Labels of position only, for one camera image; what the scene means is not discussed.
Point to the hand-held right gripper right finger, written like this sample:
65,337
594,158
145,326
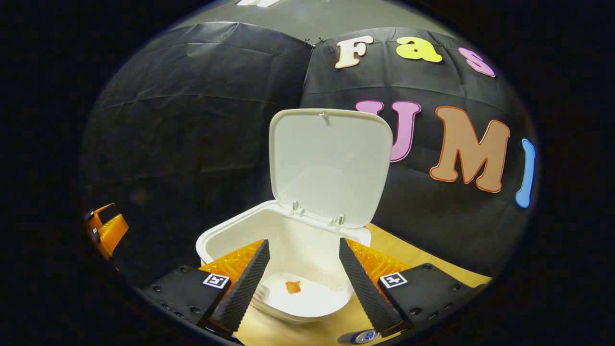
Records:
362,283

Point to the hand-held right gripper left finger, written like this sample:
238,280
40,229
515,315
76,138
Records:
242,288

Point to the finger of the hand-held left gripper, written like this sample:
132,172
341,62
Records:
97,217
114,233

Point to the orange paper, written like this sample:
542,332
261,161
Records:
293,287

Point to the silver blue pop can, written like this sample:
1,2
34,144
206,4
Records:
367,336

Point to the white desktop garbage bin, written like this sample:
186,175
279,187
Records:
331,163

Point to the wooden desktop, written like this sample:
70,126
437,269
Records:
423,262

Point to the black backdrop cloth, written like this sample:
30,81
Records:
192,144

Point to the ceiling light panel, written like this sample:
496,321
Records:
257,2

